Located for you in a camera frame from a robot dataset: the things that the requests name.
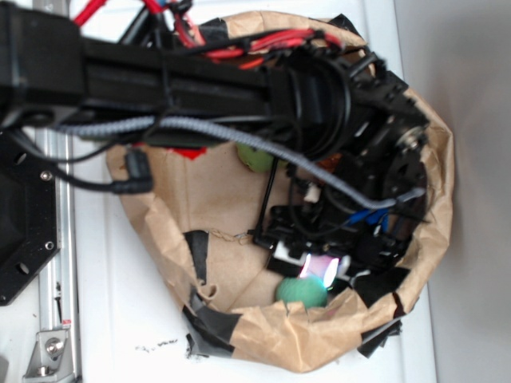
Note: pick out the glowing white gripper finger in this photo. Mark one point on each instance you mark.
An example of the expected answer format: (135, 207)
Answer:
(281, 262)
(336, 269)

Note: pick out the green rubber ball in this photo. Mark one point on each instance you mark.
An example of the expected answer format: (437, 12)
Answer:
(310, 291)

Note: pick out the fuzzy green toy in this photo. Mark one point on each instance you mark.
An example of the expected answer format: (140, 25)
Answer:
(256, 160)

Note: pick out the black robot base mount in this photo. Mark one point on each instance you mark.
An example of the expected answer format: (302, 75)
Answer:
(28, 218)

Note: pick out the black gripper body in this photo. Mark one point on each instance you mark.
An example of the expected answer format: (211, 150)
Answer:
(374, 239)

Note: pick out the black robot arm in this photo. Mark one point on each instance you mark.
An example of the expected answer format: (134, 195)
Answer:
(77, 108)

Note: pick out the brown paper bag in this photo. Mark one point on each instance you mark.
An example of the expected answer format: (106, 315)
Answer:
(249, 303)

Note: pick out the orange seashell toy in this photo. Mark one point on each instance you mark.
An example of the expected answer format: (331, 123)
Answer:
(330, 163)

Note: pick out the aluminium rail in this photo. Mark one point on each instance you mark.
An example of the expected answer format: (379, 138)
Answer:
(56, 356)

